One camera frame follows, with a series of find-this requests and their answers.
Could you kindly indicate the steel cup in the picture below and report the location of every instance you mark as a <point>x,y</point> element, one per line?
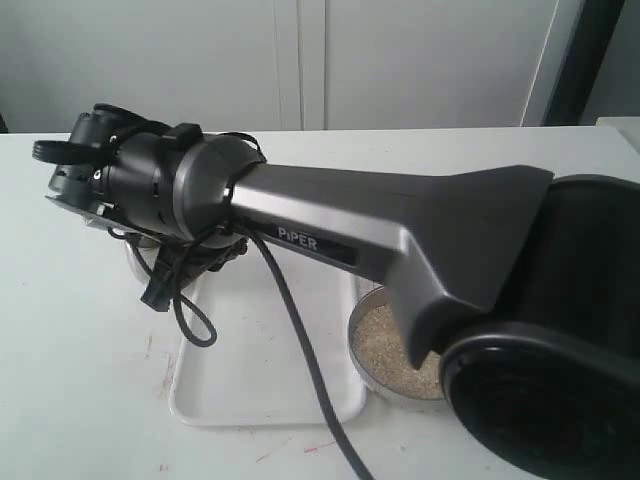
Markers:
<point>149,252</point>

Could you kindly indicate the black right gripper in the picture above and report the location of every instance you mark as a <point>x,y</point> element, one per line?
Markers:
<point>79,181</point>

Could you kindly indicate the wide steel rice bowl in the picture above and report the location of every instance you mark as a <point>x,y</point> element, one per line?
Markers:
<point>372,299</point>

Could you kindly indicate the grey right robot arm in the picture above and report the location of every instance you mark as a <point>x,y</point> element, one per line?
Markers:
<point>526,284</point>

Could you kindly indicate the white rectangular plastic tray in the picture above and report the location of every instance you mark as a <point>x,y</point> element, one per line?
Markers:
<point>255,374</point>

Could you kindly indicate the white uncooked rice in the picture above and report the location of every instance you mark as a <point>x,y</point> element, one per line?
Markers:
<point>378,348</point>

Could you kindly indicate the dark door frame post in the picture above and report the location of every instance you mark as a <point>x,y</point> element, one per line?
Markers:
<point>589,42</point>

